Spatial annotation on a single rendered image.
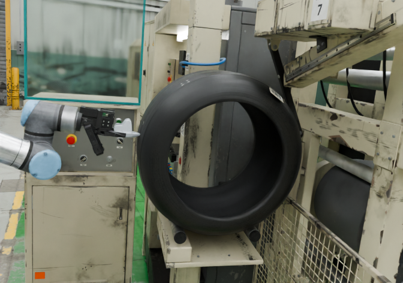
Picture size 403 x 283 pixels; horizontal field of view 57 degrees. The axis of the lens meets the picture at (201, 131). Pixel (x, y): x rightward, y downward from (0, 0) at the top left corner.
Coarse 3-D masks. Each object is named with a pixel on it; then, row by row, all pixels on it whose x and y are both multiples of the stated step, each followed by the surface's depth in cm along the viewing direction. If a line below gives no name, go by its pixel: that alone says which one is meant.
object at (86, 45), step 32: (32, 0) 169; (64, 0) 172; (96, 0) 175; (128, 0) 178; (32, 32) 172; (64, 32) 175; (96, 32) 178; (128, 32) 181; (32, 64) 175; (64, 64) 178; (96, 64) 181; (128, 64) 184; (32, 96) 177; (64, 96) 180; (96, 96) 184; (128, 96) 187
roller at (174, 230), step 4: (172, 224) 138; (172, 228) 135; (176, 228) 133; (180, 228) 133; (172, 232) 134; (176, 232) 131; (180, 232) 130; (184, 232) 131; (176, 236) 130; (180, 236) 130; (184, 236) 130; (176, 240) 130; (180, 240) 130; (184, 240) 130
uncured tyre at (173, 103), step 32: (160, 96) 130; (192, 96) 119; (224, 96) 120; (256, 96) 123; (160, 128) 119; (256, 128) 156; (288, 128) 128; (160, 160) 120; (256, 160) 159; (288, 160) 130; (160, 192) 123; (192, 192) 156; (224, 192) 158; (256, 192) 154; (288, 192) 136; (192, 224) 128; (224, 224) 130; (256, 224) 137
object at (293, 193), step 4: (304, 144) 166; (300, 164) 168; (300, 168) 168; (296, 180) 169; (296, 184) 170; (292, 188) 170; (296, 188) 170; (292, 192) 170; (296, 192) 171; (292, 196) 170; (296, 196) 171; (284, 200) 170; (296, 200) 171
